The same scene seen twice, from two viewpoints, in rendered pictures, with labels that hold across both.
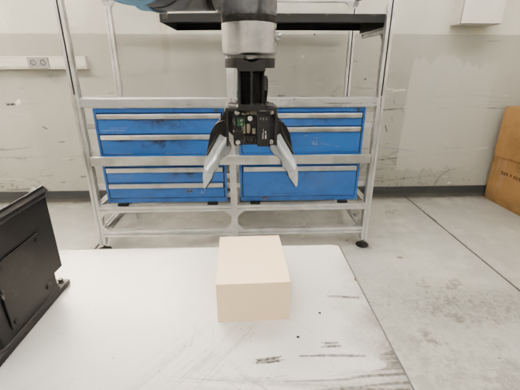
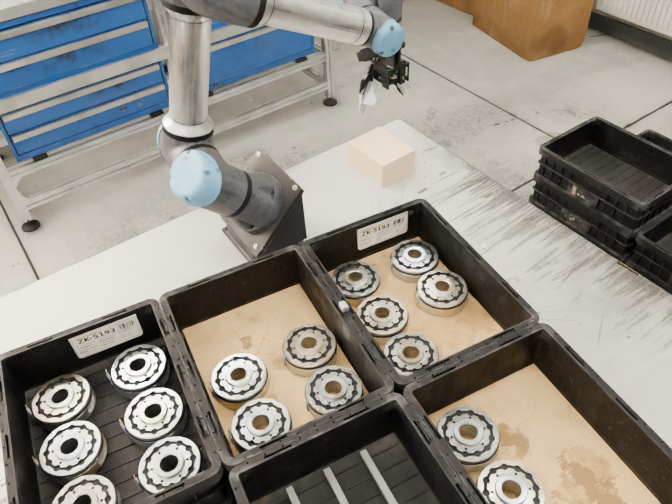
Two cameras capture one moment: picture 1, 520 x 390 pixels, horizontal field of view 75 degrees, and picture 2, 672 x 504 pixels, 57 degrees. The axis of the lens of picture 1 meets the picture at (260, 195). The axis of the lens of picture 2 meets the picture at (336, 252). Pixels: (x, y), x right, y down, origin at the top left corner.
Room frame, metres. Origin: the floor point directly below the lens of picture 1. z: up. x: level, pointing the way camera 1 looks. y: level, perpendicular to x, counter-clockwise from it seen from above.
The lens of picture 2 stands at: (-0.67, 0.89, 1.79)
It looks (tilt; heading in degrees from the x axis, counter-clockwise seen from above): 44 degrees down; 330
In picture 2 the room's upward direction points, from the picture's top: 4 degrees counter-clockwise
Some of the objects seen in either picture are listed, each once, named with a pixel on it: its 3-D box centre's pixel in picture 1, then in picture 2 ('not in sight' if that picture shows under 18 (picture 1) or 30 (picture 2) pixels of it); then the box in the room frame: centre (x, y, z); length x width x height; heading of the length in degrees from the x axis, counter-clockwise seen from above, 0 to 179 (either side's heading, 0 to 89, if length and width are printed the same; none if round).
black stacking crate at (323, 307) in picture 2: not in sight; (272, 359); (-0.01, 0.66, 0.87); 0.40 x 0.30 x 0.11; 174
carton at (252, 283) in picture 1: (251, 274); (380, 156); (0.53, 0.02, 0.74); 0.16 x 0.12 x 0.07; 4
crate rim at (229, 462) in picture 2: not in sight; (268, 342); (-0.01, 0.66, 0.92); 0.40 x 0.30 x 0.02; 174
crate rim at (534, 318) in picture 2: not in sight; (412, 282); (-0.04, 0.36, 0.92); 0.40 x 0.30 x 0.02; 174
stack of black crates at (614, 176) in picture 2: not in sight; (600, 210); (0.24, -0.71, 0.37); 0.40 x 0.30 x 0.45; 2
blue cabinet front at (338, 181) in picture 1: (300, 156); (246, 19); (1.94, -0.24, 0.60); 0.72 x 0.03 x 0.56; 92
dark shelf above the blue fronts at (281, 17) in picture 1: (274, 24); not in sight; (2.16, -0.08, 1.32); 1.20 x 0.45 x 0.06; 92
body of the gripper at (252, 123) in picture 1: (250, 103); (387, 60); (0.51, 0.01, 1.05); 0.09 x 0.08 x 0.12; 4
